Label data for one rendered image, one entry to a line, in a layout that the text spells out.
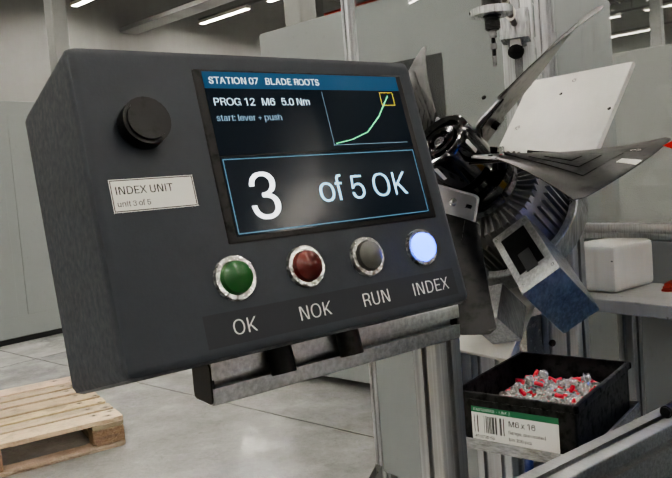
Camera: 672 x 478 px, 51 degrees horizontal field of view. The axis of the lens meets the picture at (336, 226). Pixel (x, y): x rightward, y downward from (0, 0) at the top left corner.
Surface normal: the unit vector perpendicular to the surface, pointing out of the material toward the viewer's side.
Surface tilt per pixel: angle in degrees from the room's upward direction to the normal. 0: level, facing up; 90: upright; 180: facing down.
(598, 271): 90
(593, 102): 50
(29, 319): 90
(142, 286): 75
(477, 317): 43
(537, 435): 90
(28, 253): 90
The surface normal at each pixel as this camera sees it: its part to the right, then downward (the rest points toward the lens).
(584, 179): -0.26, -0.85
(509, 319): 0.70, -0.24
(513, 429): -0.62, 0.10
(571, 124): -0.66, -0.56
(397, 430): -0.80, 0.10
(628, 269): 0.60, 0.00
